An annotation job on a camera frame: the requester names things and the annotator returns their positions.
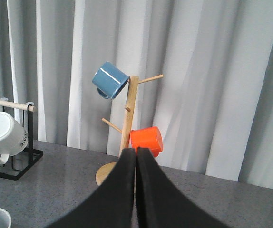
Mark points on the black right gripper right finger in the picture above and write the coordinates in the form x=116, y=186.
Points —
x=160, y=204

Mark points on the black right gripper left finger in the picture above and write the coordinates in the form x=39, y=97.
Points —
x=111, y=204

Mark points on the wooden mug tree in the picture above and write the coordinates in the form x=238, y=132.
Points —
x=133, y=81

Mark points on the orange mug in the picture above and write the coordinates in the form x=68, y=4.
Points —
x=147, y=138

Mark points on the grey white curtain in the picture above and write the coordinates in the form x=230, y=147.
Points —
x=213, y=106

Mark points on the blue mug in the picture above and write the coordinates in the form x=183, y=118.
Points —
x=109, y=80

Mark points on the white ribbed mug on rack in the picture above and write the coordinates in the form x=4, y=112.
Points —
x=13, y=137

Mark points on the black wire mug rack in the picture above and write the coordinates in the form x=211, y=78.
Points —
x=18, y=165

